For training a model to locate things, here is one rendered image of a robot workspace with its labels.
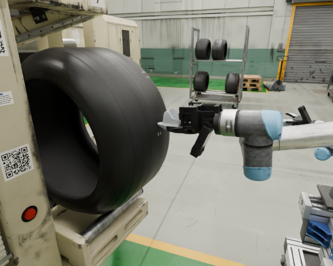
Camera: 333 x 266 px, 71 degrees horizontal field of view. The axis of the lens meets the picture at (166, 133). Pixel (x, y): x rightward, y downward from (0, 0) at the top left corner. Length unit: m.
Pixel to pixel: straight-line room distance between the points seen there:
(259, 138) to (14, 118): 0.60
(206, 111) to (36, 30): 0.80
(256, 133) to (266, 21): 11.23
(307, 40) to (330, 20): 0.98
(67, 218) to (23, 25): 0.81
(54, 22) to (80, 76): 0.58
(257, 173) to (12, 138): 0.62
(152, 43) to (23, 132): 12.16
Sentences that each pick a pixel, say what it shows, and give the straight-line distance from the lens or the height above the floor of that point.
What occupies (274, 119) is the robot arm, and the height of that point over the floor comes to 1.33.
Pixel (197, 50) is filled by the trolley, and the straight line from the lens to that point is 6.14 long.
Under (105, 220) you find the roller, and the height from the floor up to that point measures 0.91.
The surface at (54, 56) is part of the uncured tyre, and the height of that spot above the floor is 1.46.
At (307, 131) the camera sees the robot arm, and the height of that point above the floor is 1.26.
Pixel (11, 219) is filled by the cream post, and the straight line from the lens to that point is 0.75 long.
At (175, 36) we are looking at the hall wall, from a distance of 12.32.
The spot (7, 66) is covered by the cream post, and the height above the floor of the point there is 1.45.
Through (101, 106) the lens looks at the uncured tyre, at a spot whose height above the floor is 1.34.
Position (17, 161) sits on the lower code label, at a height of 1.22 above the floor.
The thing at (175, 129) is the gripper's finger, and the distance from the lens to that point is 0.69.
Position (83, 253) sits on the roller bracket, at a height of 0.92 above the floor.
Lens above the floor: 1.49
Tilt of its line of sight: 20 degrees down
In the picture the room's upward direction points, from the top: straight up
